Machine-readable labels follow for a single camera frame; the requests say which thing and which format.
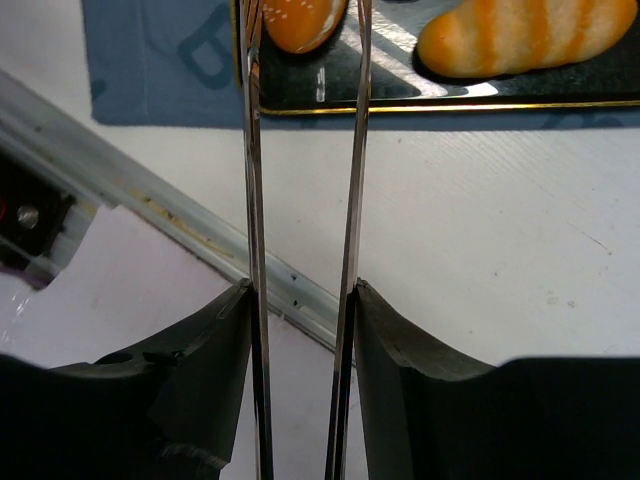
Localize striped croissant lower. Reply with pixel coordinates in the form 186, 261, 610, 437
417, 1, 639, 78

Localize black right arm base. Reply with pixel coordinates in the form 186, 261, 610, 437
1, 151, 75, 270

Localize aluminium table frame rail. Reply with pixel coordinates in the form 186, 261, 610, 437
1, 73, 338, 349

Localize blue placemat with letters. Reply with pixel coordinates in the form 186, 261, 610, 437
82, 1, 639, 130

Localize glazed brown oval bread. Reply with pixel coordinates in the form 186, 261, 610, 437
261, 0, 348, 54

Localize black rectangular tray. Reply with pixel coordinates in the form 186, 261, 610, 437
259, 1, 639, 116

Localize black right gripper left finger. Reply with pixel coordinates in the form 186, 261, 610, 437
1, 280, 250, 479

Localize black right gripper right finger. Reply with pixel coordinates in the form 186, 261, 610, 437
355, 282, 639, 479

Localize metal tongs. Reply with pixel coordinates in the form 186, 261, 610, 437
231, 1, 373, 479

